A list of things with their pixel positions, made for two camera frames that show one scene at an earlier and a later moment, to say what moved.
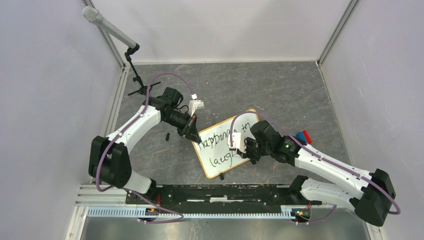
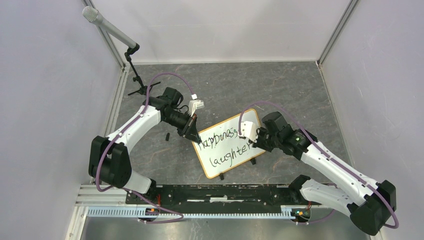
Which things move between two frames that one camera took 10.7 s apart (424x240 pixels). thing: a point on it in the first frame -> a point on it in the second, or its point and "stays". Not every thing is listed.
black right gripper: (247, 141) -> (259, 130)
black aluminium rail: (217, 198) stays
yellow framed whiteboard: (212, 148) stays
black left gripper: (189, 131) stays
